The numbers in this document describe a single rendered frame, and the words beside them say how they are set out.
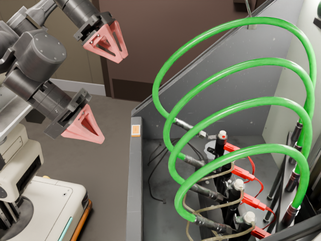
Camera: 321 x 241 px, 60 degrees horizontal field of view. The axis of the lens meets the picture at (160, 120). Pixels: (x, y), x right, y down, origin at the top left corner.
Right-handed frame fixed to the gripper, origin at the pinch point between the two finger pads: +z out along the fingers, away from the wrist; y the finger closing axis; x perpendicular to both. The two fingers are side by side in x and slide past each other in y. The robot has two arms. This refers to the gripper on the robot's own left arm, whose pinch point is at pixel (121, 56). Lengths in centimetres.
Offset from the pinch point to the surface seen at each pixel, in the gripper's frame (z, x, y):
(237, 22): 10.3, -23.0, -2.0
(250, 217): 38.7, -3.9, -17.5
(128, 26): -19, 40, 175
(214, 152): 35.2, 0.7, 6.5
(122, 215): 71, 98, 73
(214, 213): 44.4, 8.2, -4.2
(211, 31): 8.5, -18.3, -2.5
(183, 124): 22.3, 0.6, 2.5
